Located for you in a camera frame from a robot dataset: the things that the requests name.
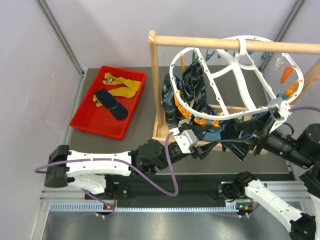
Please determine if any red plastic tray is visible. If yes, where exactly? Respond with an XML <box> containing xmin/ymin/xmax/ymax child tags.
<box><xmin>70</xmin><ymin>65</ymin><xmax>147</xmax><ymax>140</ymax></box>

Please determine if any dark patterned cloth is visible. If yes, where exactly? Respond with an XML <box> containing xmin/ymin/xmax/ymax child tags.
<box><xmin>161</xmin><ymin>63</ymin><xmax>218</xmax><ymax>129</ymax></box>

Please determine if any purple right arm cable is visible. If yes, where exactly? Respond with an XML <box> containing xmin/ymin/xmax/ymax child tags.
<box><xmin>288</xmin><ymin>106</ymin><xmax>320</xmax><ymax>113</ymax></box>

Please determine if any blue cloth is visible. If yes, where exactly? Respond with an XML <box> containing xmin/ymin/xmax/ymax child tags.
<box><xmin>202</xmin><ymin>93</ymin><xmax>288</xmax><ymax>143</ymax></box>

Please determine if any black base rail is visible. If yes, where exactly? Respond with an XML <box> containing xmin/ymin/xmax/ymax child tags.
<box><xmin>84</xmin><ymin>173</ymin><xmax>253</xmax><ymax>208</ymax></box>

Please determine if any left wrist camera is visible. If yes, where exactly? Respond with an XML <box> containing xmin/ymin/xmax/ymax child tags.
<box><xmin>169</xmin><ymin>127</ymin><xmax>198</xmax><ymax>154</ymax></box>

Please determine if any yellow sock lower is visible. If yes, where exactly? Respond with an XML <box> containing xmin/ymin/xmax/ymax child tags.
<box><xmin>92</xmin><ymin>87</ymin><xmax>137</xmax><ymax>102</ymax></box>

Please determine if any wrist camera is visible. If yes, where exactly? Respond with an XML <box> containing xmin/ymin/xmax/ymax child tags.
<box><xmin>169</xmin><ymin>127</ymin><xmax>198</xmax><ymax>154</ymax></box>
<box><xmin>267</xmin><ymin>97</ymin><xmax>291</xmax><ymax>124</ymax></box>

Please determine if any navy sock green stripe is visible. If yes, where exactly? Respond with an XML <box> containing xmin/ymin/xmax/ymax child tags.
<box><xmin>97</xmin><ymin>93</ymin><xmax>128</xmax><ymax>121</ymax></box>

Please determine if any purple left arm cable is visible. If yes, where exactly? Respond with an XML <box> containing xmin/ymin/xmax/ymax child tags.
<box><xmin>34</xmin><ymin>131</ymin><xmax>180</xmax><ymax>197</ymax></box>

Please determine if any yellow sock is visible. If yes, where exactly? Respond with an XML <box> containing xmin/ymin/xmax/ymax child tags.
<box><xmin>102</xmin><ymin>72</ymin><xmax>141</xmax><ymax>92</ymax></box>
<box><xmin>92</xmin><ymin>87</ymin><xmax>137</xmax><ymax>102</ymax></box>

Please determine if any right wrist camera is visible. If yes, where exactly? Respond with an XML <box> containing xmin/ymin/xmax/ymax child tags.
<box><xmin>267</xmin><ymin>97</ymin><xmax>291</xmax><ymax>124</ymax></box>

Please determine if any wooden hanging rack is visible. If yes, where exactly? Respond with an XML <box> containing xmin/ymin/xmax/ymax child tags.
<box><xmin>148</xmin><ymin>30</ymin><xmax>320</xmax><ymax>130</ymax></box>

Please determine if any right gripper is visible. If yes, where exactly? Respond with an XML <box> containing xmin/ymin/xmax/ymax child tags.
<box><xmin>220</xmin><ymin>108</ymin><xmax>313</xmax><ymax>168</ymax></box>

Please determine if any navy sock with santa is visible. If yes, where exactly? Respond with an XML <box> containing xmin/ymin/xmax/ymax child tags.
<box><xmin>220</xmin><ymin>121</ymin><xmax>240</xmax><ymax>152</ymax></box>

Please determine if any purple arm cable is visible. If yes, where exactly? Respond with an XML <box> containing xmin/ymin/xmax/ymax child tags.
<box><xmin>34</xmin><ymin>131</ymin><xmax>180</xmax><ymax>197</ymax></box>
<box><xmin>288</xmin><ymin>106</ymin><xmax>320</xmax><ymax>113</ymax></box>

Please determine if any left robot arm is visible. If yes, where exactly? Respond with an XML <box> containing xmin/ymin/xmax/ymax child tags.
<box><xmin>44</xmin><ymin>140</ymin><xmax>219</xmax><ymax>199</ymax></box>

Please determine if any white round clip hanger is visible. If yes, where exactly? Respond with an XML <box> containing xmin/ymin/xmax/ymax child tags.
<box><xmin>164</xmin><ymin>35</ymin><xmax>306</xmax><ymax>121</ymax></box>

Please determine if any yellow sock upper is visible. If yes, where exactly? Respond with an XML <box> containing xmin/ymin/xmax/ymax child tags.
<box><xmin>102</xmin><ymin>72</ymin><xmax>141</xmax><ymax>92</ymax></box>

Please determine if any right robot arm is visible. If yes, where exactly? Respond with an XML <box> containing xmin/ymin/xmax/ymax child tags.
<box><xmin>219</xmin><ymin>119</ymin><xmax>320</xmax><ymax>240</ymax></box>

